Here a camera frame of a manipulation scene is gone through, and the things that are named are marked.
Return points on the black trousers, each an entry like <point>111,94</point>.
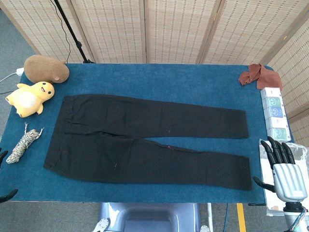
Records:
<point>120,145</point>

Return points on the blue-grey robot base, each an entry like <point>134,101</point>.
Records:
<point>149,217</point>

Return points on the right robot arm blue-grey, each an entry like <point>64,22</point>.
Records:
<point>290,221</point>

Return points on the black tripod stand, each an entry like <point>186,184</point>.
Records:
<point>72,33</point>

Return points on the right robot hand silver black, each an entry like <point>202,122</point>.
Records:
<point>288,180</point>

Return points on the bamboo folding screen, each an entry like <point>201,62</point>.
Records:
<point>169,29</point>

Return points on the plastic bag with white garment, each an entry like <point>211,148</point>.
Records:
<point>272,200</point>

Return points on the tissue packet multipack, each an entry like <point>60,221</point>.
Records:
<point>275,111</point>

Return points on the blue tablecloth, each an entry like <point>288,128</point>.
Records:
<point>154,79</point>

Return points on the yellow plush toy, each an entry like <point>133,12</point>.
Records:
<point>27,100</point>

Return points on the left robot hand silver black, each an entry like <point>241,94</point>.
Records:
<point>10,193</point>

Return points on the crumpled brown cloth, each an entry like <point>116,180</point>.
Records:
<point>268,77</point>

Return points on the brown capybara plush toy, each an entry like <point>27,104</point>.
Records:
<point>43,68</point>

